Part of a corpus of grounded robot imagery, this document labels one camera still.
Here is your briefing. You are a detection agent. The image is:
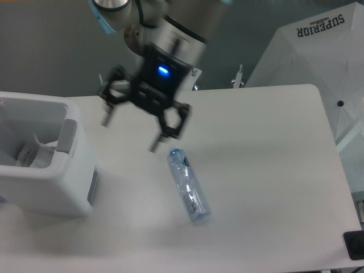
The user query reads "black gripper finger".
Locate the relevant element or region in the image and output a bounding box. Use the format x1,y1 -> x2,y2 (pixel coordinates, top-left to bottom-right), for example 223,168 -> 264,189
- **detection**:
149,102 -> 191,152
99,65 -> 133,127

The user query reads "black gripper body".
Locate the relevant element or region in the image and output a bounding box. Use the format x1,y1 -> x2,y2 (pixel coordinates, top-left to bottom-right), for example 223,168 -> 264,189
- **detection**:
130,44 -> 191,116

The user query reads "clear plastic water bottle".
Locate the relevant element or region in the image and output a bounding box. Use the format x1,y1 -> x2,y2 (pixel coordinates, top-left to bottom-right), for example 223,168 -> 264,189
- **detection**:
167,146 -> 211,226

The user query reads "white plastic packaging bag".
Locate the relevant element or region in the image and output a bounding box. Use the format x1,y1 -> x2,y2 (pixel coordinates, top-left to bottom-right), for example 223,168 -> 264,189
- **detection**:
30,133 -> 58,168

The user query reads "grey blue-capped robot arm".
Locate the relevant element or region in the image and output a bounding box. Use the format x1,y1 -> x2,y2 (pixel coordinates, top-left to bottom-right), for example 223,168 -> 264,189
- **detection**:
89,1 -> 231,151

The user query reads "white trash can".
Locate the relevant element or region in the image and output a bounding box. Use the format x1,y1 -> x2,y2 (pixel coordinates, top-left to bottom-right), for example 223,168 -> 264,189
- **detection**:
1,92 -> 97,216

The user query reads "paper trash in bin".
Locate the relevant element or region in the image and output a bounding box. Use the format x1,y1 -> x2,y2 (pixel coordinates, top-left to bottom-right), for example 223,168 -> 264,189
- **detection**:
15,142 -> 39,167

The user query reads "white superior umbrella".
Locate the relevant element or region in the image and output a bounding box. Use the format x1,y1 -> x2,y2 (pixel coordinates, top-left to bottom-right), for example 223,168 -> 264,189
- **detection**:
246,2 -> 363,141

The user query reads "black device at table corner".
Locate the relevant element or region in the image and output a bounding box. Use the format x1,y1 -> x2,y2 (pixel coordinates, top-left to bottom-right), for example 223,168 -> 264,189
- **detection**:
343,230 -> 363,260

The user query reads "white metal base frame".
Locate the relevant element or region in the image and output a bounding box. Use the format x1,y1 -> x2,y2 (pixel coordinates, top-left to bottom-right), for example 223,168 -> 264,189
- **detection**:
98,64 -> 245,96

